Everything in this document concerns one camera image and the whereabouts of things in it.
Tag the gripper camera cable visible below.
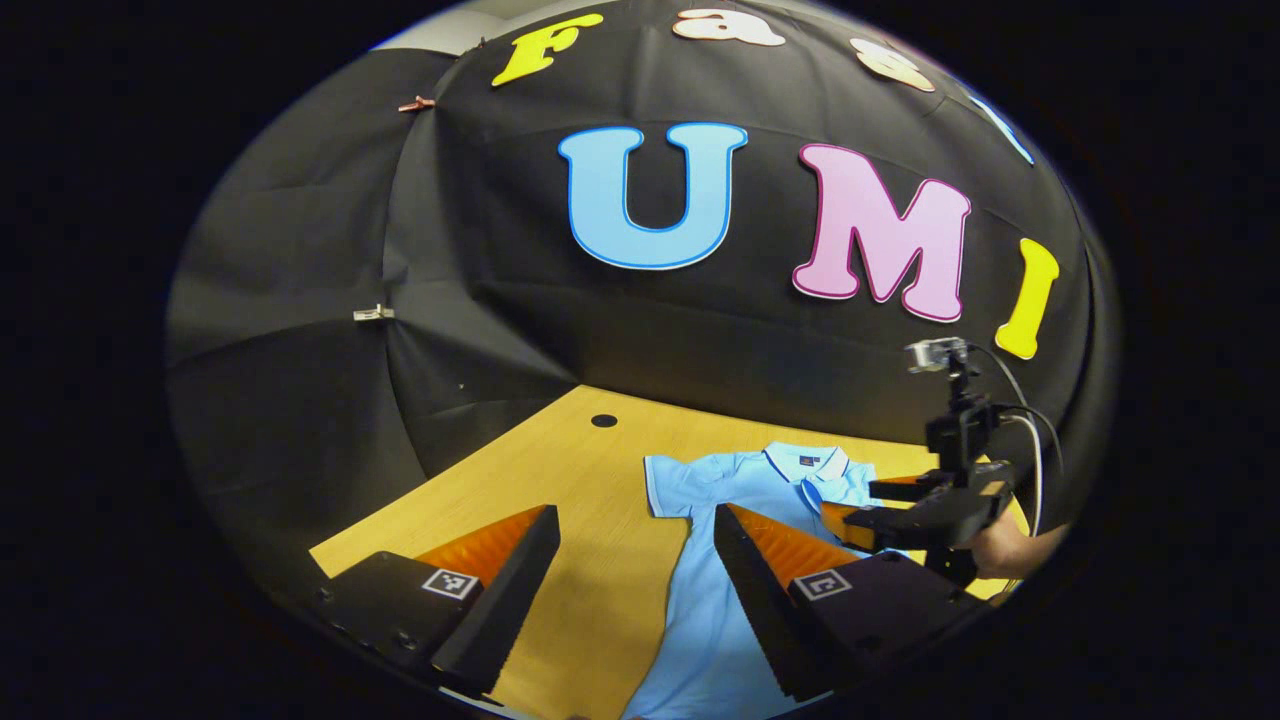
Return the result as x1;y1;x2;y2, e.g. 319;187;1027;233
964;344;1064;537

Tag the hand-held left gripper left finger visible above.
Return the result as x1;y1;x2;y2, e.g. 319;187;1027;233
310;505;562;701

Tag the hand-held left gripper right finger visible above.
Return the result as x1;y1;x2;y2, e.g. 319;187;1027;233
712;503;993;703

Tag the light blue T-shirt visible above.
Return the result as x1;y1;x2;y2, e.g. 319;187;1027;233
620;443;911;720

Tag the black backdrop cloth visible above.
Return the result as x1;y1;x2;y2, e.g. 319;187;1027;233
165;0;1123;601

